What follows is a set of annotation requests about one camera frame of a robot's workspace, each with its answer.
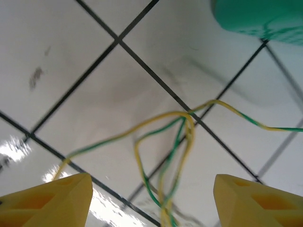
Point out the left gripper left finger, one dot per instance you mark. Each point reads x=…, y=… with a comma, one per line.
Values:
x=47, y=208

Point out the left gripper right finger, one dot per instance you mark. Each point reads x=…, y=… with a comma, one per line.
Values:
x=260, y=208

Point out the green plastic basket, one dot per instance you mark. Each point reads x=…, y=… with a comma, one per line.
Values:
x=260, y=16

